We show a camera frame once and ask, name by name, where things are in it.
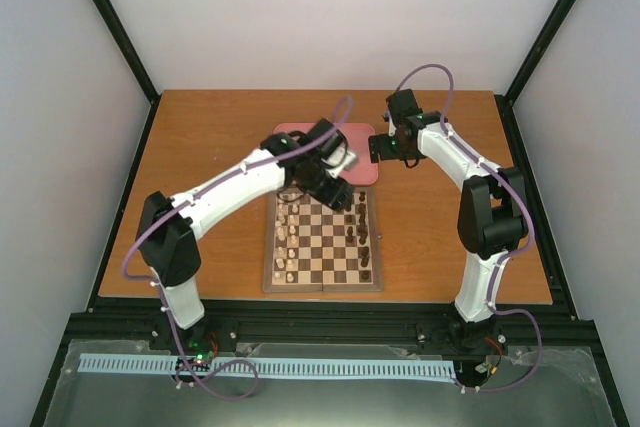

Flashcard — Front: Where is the black aluminium frame base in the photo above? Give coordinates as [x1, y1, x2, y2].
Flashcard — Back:
[58, 298, 605, 369]

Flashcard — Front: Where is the light blue cable duct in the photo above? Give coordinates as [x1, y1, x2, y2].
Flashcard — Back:
[77, 353, 456, 383]

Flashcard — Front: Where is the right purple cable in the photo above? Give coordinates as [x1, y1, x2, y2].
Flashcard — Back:
[397, 63, 543, 394]

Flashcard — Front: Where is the wooden chess board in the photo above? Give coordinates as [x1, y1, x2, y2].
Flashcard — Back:
[263, 186, 384, 294]

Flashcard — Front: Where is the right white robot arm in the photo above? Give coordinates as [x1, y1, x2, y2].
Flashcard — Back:
[369, 109, 533, 353]

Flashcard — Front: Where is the transparent acrylic sheet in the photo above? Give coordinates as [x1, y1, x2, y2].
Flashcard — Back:
[39, 341, 615, 426]

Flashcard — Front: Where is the pink plastic tray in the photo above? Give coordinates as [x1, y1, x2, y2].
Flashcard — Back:
[263, 118, 378, 191]

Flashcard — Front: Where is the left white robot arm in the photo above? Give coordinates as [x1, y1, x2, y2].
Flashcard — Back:
[131, 133, 358, 350]

